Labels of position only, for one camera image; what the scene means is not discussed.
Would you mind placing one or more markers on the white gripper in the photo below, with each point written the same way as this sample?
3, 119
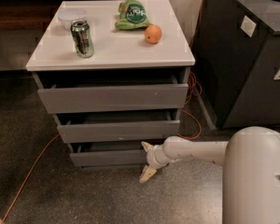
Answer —
152, 158

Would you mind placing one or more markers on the dark grey trash bin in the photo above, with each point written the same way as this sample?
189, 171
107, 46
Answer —
237, 53

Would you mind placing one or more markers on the grey drawer cabinet white top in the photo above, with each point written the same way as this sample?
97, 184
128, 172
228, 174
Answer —
121, 58

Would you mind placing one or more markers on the orange fruit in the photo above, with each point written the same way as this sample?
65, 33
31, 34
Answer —
153, 34

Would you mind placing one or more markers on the white bowl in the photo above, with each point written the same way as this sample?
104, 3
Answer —
68, 15

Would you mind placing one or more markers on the grey middle drawer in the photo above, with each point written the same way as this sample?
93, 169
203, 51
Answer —
117, 126

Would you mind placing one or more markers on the green chip bag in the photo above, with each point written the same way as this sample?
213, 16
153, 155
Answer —
132, 15

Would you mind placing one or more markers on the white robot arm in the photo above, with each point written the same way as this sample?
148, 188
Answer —
251, 171

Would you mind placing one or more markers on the grey drawer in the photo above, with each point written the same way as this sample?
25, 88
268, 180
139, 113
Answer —
113, 98
115, 153
117, 126

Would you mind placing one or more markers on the grey top drawer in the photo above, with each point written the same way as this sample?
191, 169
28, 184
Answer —
113, 98

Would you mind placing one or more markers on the green soda can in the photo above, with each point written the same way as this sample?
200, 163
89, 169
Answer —
80, 31

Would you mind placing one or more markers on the grey bottom drawer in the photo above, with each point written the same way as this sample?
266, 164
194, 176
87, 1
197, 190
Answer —
115, 153

